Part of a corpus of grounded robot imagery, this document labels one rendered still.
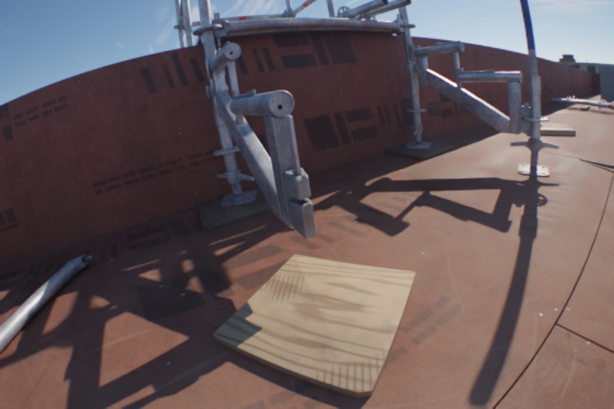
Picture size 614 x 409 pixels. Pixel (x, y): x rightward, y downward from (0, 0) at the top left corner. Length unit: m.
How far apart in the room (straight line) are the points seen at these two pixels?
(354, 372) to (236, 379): 0.19
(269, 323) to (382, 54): 1.50
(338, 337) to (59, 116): 1.27
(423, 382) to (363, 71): 1.45
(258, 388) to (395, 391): 0.21
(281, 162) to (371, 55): 1.21
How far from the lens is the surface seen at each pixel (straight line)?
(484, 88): 2.69
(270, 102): 0.50
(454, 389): 0.47
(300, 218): 0.53
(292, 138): 0.49
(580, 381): 0.54
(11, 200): 1.53
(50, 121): 1.37
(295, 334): 0.52
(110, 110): 1.28
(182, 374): 0.56
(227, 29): 1.19
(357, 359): 0.47
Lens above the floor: 0.40
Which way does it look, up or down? 17 degrees down
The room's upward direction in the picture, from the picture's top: 9 degrees counter-clockwise
